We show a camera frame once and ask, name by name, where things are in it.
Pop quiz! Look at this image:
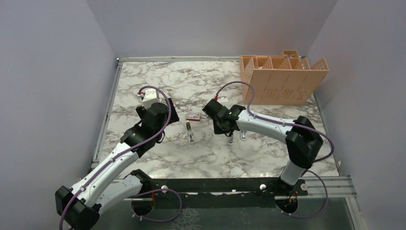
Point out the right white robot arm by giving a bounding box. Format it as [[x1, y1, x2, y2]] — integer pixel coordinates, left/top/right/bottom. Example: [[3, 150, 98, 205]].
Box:
[[203, 99, 323, 195]]

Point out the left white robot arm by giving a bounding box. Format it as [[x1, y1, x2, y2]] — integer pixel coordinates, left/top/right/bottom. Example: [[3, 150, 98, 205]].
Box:
[[55, 97, 179, 230]]

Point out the red white staple box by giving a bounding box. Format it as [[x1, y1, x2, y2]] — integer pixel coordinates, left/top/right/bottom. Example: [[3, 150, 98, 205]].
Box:
[[186, 113, 201, 122]]

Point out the orange desk organizer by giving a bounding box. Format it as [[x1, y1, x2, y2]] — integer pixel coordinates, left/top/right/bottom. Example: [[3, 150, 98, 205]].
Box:
[[239, 50, 329, 105]]

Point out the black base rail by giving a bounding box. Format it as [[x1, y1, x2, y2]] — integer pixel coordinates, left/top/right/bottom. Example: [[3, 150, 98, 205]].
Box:
[[129, 177, 308, 209]]

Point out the aluminium table frame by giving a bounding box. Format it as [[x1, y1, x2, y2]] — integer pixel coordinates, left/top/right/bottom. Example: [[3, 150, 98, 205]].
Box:
[[67, 56, 365, 230]]

